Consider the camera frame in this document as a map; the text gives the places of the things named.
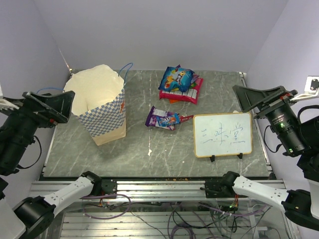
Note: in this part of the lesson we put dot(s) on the blue candy bag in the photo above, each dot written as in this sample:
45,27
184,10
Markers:
176,78

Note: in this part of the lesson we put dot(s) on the red white snack bag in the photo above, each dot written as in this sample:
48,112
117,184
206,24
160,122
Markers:
191,95

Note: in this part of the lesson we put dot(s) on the orange snack packet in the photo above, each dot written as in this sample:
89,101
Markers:
173,101

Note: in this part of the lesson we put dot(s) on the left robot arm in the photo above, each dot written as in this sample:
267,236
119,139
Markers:
24,116

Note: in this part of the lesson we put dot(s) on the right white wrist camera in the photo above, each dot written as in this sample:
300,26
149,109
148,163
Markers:
311,90

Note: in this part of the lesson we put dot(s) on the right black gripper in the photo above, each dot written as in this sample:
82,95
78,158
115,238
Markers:
266,100

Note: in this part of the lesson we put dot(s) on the blue checkered paper bag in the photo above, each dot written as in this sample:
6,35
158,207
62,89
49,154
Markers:
99,103

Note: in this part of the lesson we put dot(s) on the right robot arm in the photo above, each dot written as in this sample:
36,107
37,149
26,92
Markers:
300,140

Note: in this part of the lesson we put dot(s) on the green yellow candy bag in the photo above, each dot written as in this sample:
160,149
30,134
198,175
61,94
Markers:
193,81

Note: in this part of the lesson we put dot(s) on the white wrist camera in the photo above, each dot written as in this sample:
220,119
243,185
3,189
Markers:
311,90
10,106

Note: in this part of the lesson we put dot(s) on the small whiteboard with writing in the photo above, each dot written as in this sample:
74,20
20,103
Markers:
222,134

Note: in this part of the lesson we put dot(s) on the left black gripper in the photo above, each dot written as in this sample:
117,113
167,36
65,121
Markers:
48,109

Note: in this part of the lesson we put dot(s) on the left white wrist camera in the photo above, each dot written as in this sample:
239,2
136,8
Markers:
10,106

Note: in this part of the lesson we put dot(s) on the purple candy packet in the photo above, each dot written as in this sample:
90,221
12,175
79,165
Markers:
156,114

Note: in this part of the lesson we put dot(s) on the small red snack packet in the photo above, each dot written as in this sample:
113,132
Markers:
185,118

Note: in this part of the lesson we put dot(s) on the brown m&m's packet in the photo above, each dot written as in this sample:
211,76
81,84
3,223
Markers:
168,120

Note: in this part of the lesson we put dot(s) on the aluminium rail frame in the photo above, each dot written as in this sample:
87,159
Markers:
158,180

